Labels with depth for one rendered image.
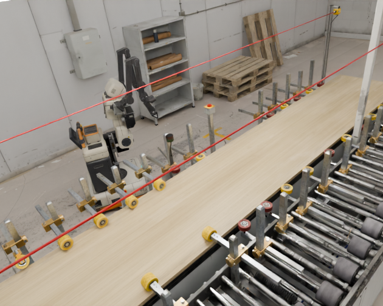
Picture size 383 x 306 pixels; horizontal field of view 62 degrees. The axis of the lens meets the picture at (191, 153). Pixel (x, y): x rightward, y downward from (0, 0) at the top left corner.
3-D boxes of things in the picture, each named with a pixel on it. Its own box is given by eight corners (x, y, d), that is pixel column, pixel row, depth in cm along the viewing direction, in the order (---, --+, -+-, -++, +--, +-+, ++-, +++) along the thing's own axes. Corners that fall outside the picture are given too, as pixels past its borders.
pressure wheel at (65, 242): (72, 237, 204) (64, 247, 202) (62, 232, 198) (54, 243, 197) (76, 241, 200) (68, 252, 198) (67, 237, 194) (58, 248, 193)
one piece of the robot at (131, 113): (123, 130, 334) (118, 111, 322) (119, 120, 356) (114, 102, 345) (138, 126, 338) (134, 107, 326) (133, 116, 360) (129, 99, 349)
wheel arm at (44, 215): (35, 209, 231) (33, 206, 229) (40, 207, 233) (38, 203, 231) (63, 245, 198) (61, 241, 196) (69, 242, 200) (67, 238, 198)
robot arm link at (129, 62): (123, 55, 295) (124, 57, 287) (137, 55, 300) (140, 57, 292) (124, 101, 316) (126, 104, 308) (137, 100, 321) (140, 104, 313)
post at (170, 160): (171, 180, 282) (162, 133, 257) (174, 178, 284) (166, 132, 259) (173, 182, 280) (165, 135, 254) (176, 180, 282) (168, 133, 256)
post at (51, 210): (67, 251, 232) (44, 202, 207) (72, 249, 234) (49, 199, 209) (69, 254, 230) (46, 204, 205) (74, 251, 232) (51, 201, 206)
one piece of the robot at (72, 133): (84, 155, 328) (69, 140, 315) (82, 140, 356) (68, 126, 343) (93, 149, 328) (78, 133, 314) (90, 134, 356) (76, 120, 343)
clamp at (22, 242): (4, 250, 201) (1, 244, 198) (26, 238, 208) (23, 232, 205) (7, 255, 197) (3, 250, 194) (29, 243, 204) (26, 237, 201)
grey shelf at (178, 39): (141, 118, 562) (121, 27, 480) (179, 101, 609) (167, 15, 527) (156, 125, 532) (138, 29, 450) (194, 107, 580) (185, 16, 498)
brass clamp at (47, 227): (43, 228, 214) (41, 223, 211) (62, 217, 221) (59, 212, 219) (47, 232, 210) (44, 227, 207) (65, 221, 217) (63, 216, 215)
